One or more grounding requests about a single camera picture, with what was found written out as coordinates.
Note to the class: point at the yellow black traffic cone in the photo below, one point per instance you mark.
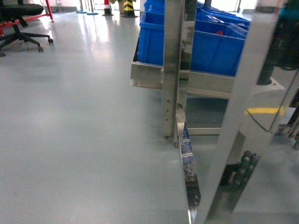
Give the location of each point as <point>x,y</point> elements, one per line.
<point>129,11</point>

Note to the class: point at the large blue plastic bin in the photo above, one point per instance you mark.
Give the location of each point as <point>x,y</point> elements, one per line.
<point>217,46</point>

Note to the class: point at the stainless steel flow rack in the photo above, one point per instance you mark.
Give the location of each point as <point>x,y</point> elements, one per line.
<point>235,170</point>

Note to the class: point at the black office chair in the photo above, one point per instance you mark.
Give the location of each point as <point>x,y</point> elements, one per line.
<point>17,12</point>

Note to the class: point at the red metal frame table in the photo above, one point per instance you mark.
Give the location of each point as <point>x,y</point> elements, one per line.
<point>47,11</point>

